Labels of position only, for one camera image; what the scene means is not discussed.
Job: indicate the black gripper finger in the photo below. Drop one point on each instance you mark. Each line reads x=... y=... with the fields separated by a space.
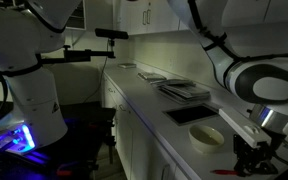
x=243 y=168
x=267 y=167

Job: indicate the stack of flat books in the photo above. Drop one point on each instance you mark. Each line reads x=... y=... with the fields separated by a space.
x=185 y=93

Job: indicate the wall shelf unit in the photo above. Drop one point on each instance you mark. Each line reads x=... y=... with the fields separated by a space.
x=77 y=18

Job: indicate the black inset counter tray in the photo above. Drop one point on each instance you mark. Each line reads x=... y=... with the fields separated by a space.
x=191 y=114

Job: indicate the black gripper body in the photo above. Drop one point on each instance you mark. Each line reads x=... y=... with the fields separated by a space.
x=255 y=155

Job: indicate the white upper cabinet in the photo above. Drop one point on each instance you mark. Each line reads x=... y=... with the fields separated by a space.
x=150 y=16

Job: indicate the white bowl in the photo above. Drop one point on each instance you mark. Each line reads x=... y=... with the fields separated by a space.
x=205 y=138

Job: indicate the white lower cabinet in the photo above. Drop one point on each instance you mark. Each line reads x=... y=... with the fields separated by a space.
x=127 y=133

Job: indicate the black bar camera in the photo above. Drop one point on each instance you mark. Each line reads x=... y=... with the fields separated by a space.
x=111 y=33

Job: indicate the red pen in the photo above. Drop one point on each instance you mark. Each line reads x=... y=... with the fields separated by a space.
x=223 y=172

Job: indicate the small flat book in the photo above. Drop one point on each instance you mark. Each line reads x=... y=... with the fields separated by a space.
x=151 y=76

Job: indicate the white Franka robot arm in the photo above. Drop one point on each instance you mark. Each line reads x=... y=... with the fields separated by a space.
x=27 y=100

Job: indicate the small flat pad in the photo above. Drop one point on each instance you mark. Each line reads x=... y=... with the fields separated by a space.
x=127 y=65

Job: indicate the white cabinet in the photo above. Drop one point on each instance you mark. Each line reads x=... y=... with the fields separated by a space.
x=127 y=133
x=150 y=16

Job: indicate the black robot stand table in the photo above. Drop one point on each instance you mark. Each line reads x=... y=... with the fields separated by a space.
x=80 y=140

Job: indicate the thin flat book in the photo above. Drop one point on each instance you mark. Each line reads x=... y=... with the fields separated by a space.
x=172 y=81

